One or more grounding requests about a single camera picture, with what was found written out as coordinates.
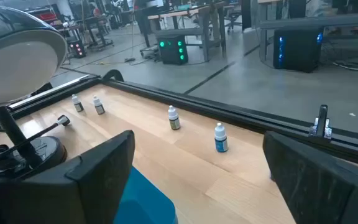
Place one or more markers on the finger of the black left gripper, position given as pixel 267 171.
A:
pixel 43 88

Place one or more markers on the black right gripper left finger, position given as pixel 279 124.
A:
pixel 98 174

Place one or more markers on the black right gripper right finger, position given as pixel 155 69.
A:
pixel 315 186

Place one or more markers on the small dropper bottle white cap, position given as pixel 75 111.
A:
pixel 77 103
pixel 98 105

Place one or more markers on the small blue dropper bottle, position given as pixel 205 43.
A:
pixel 221 137

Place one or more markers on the black desk lamp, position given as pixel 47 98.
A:
pixel 17 62

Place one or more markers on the black computer red lights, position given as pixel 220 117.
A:
pixel 77 49

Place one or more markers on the teal plastic bin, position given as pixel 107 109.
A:
pixel 145 202

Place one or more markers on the black computer green lights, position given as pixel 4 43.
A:
pixel 171 54

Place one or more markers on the black computer blue lights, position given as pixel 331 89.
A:
pixel 297 53

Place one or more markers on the wooden top workbench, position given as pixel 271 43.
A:
pixel 182 14

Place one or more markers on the grey workbench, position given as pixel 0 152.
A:
pixel 322 21

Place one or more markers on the black office chair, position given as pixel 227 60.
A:
pixel 233 15

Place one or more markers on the black frame clamp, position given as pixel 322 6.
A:
pixel 323 119
pixel 118 75

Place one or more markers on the black aluminium table frame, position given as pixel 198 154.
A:
pixel 197 104

